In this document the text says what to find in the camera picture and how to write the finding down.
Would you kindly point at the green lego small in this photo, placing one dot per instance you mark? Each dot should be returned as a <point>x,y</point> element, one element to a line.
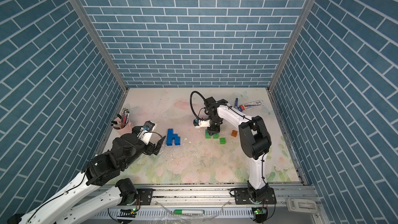
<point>222,141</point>

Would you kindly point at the pink pen bucket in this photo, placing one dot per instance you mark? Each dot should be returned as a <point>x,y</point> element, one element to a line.
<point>121,131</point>

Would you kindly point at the white toothpaste tube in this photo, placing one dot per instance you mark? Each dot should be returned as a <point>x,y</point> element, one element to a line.
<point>251,105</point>

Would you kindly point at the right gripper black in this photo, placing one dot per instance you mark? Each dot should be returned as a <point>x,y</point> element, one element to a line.
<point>213,130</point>

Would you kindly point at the long blue lego brick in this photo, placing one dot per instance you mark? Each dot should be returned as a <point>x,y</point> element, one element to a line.
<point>171,137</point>

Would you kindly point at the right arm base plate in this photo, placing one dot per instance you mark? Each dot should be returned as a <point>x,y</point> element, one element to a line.
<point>246,196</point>

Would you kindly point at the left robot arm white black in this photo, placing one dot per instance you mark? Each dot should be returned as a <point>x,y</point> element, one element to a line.
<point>65,206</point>

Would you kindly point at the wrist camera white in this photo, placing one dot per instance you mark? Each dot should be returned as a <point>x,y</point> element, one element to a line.
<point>146,129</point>
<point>201,123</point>

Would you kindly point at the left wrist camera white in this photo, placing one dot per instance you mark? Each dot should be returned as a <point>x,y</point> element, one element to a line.
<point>146,129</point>

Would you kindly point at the blue marker pen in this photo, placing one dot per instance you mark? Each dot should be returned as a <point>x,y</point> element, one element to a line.
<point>236,102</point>

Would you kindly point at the white plastic handle part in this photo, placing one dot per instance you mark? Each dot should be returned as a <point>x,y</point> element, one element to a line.
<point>305,206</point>

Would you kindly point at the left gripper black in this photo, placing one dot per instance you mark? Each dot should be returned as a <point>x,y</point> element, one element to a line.
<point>151,149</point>

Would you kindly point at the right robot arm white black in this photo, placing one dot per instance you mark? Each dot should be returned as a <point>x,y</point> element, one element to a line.
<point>255,142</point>

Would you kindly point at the green marker on rail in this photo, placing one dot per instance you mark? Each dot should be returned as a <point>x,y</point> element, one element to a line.
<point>189,212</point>

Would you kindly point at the aluminium front rail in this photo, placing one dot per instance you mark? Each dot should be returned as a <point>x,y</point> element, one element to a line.
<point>216,201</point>

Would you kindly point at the bundle of pens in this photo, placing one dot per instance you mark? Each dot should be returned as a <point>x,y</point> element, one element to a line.
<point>123,117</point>

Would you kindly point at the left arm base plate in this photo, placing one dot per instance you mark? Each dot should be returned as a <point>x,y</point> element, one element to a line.
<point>144,196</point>

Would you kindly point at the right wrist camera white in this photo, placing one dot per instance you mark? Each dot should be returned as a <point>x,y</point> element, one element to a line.
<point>201,123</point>

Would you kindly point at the orange lego brick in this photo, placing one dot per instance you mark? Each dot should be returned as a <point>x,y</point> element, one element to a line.
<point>234,133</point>

